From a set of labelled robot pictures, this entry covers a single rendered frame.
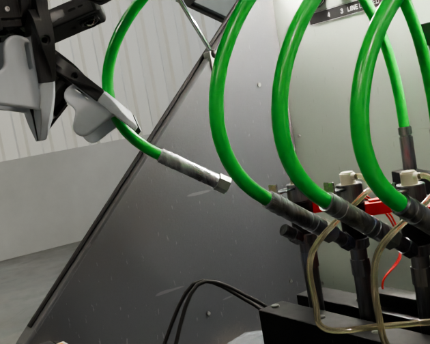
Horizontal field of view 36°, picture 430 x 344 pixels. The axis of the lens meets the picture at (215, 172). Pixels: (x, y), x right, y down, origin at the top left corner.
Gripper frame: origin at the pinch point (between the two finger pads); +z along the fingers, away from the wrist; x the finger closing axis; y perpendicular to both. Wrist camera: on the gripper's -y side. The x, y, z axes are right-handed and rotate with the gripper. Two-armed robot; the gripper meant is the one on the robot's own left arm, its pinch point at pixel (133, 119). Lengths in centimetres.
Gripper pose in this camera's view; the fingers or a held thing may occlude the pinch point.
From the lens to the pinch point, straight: 79.3
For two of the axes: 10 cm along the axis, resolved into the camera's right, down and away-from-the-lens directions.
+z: 8.0, 5.9, -1.0
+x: -0.4, -1.2, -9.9
